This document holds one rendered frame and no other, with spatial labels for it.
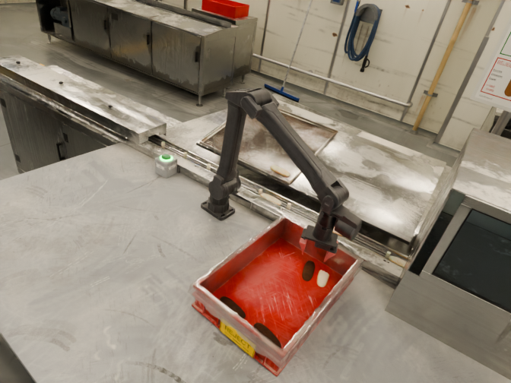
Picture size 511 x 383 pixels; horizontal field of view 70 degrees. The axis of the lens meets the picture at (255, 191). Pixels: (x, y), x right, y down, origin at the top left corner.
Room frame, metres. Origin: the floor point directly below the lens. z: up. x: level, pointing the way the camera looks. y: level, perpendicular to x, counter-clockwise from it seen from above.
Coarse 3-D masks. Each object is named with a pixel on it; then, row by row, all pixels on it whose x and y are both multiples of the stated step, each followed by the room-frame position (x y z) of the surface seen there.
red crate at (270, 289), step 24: (264, 264) 0.90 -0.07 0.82; (288, 264) 0.92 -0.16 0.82; (240, 288) 0.78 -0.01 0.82; (264, 288) 0.80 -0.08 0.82; (288, 288) 0.81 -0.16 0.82; (312, 288) 0.83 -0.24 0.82; (264, 312) 0.70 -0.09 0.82; (288, 312) 0.72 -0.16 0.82; (312, 312) 0.74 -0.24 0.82; (288, 336) 0.64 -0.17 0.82; (264, 360) 0.54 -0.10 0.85
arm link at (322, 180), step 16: (272, 96) 1.12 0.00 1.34; (256, 112) 1.02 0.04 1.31; (272, 112) 1.04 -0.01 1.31; (272, 128) 1.02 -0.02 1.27; (288, 128) 1.01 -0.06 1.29; (288, 144) 0.99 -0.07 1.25; (304, 144) 0.99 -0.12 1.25; (304, 160) 0.95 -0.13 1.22; (320, 176) 0.91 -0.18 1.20; (320, 192) 0.90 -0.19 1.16; (336, 192) 0.88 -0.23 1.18
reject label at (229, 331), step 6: (222, 324) 0.61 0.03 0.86; (222, 330) 0.61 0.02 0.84; (228, 330) 0.60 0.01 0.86; (234, 330) 0.59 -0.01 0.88; (228, 336) 0.60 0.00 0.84; (234, 336) 0.59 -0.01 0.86; (234, 342) 0.59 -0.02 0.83; (240, 342) 0.58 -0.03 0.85; (246, 342) 0.57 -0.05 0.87; (246, 348) 0.56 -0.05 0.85; (252, 348) 0.55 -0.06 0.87; (252, 354) 0.55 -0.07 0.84
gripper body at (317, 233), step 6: (306, 228) 0.93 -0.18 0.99; (312, 228) 0.93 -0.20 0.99; (318, 228) 0.89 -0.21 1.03; (324, 228) 0.89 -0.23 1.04; (330, 228) 0.88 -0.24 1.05; (306, 234) 0.90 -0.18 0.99; (312, 234) 0.90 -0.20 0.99; (318, 234) 0.88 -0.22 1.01; (324, 234) 0.88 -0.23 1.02; (330, 234) 0.88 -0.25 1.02; (336, 234) 0.92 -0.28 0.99; (312, 240) 0.88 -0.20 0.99; (318, 240) 0.88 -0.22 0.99; (324, 240) 0.88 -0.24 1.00; (330, 240) 0.89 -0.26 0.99; (336, 240) 0.89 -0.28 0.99; (330, 246) 0.87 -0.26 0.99
